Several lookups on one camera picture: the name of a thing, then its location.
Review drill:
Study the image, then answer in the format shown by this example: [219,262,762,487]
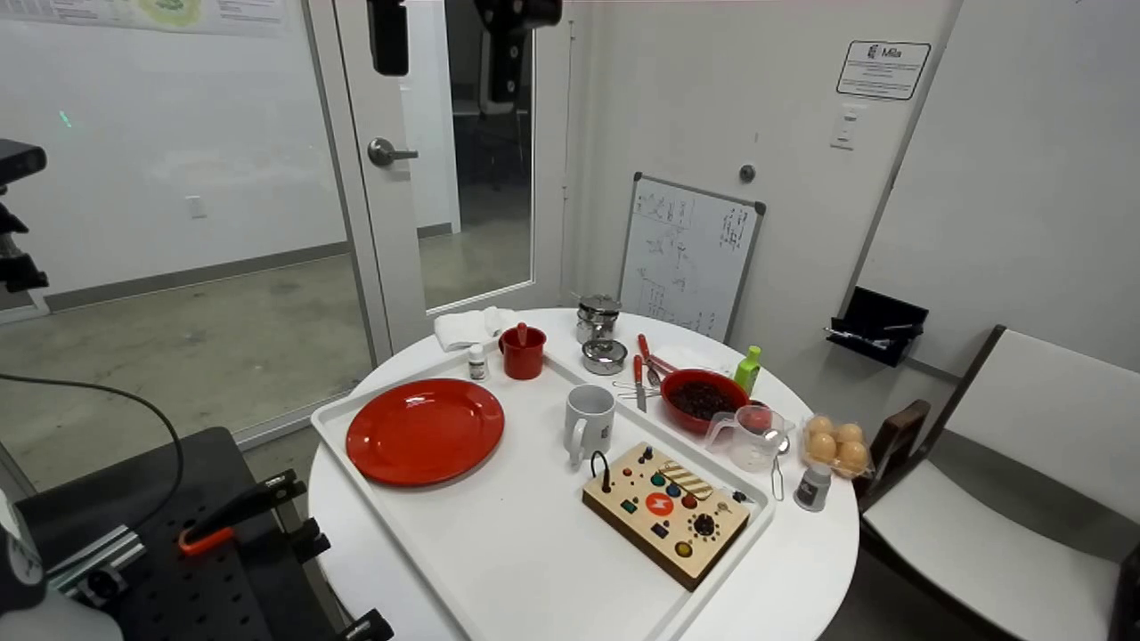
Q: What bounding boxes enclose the small grey shaker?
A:
[795,462,828,515]

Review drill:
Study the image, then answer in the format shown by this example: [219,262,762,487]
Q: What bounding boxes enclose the metal canister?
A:
[578,295,618,341]

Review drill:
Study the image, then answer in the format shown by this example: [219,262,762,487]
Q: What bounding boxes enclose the red cup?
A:
[497,323,546,383]

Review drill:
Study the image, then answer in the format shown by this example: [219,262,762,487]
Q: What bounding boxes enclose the white mug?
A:
[562,385,617,466]

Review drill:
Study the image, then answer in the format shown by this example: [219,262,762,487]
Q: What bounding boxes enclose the leaning whiteboard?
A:
[618,170,766,340]

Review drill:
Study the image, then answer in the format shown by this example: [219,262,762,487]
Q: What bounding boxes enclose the red bowl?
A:
[661,370,748,436]

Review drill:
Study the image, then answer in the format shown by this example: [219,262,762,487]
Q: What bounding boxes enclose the round white table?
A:
[308,309,857,641]

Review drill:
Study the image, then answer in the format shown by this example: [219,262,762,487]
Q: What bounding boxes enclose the green bottle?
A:
[733,345,762,395]

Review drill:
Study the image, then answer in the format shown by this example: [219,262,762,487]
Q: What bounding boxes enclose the white plastic tray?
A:
[314,355,771,641]

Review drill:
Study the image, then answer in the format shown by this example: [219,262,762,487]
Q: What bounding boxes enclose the red plate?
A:
[345,378,504,487]

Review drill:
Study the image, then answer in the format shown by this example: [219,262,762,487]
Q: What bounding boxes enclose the wooden busy board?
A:
[579,445,758,593]

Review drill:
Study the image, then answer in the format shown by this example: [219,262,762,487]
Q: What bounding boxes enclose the clear measuring cup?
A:
[707,403,792,501]

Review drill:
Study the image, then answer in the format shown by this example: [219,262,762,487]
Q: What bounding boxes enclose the egg carton with eggs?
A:
[798,412,871,482]

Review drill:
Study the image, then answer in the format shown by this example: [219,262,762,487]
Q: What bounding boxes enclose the black orange clamp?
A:
[173,472,305,560]

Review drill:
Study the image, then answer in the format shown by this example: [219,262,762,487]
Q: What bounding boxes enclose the white chair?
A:
[862,329,1140,641]

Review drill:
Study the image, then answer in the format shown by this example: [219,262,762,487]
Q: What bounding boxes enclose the metal strainer ring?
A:
[578,332,629,383]

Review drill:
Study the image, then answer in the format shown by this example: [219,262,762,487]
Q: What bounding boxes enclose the red handled scissors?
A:
[635,340,673,410]

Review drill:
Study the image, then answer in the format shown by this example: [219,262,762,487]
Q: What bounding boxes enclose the door handle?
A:
[368,138,419,167]

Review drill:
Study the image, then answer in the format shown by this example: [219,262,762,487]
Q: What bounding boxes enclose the black wall holder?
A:
[828,288,925,367]

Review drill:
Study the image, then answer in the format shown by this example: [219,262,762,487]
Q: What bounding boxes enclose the wall notice sign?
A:
[838,41,934,101]

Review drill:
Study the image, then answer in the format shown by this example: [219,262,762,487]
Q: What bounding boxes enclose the black cable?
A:
[0,370,188,501]

